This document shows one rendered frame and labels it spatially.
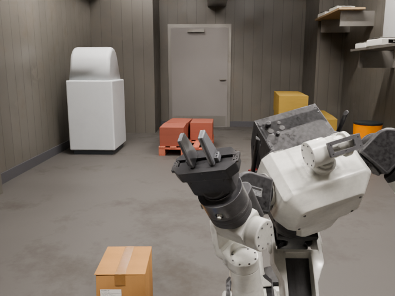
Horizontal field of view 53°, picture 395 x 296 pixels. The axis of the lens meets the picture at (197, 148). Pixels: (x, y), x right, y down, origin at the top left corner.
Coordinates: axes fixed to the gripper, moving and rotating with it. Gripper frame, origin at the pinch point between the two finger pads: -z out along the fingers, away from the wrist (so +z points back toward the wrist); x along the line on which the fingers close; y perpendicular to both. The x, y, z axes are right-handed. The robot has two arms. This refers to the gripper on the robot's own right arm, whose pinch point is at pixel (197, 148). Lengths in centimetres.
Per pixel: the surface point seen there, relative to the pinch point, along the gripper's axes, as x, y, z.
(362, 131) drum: 12, -353, 327
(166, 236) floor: -125, -102, 178
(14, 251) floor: -210, -61, 128
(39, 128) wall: -379, -282, 181
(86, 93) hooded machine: -340, -354, 187
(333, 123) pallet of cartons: -29, -424, 368
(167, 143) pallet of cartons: -249, -337, 287
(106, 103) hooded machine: -317, -351, 208
